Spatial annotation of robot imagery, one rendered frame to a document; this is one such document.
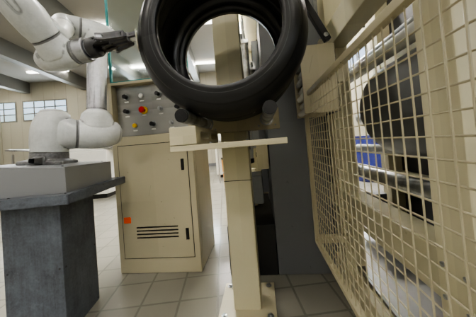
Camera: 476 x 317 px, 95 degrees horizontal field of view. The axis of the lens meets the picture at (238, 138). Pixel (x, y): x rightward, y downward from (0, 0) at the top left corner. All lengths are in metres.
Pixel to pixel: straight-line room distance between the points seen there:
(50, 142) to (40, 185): 0.24
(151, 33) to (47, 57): 0.44
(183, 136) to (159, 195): 0.89
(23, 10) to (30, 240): 0.93
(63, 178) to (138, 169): 0.53
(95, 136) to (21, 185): 0.36
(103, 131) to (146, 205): 0.55
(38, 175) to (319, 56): 1.28
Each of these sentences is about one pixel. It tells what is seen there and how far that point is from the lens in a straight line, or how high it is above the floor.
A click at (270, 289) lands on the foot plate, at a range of 1.41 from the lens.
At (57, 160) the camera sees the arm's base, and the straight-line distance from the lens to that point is 1.36.
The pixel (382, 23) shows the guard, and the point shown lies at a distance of 0.49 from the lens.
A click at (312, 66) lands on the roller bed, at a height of 1.10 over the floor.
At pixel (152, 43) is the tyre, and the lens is 0.80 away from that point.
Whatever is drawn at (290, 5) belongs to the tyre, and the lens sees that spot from 0.78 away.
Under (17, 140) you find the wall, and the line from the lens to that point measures 11.33.
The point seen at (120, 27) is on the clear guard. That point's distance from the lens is 1.86.
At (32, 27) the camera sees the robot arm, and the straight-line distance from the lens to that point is 1.07.
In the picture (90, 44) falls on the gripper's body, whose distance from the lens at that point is 1.03.
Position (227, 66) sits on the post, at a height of 1.17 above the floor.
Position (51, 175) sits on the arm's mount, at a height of 0.73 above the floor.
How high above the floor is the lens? 0.80
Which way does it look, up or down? 1 degrees up
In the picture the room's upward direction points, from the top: 5 degrees counter-clockwise
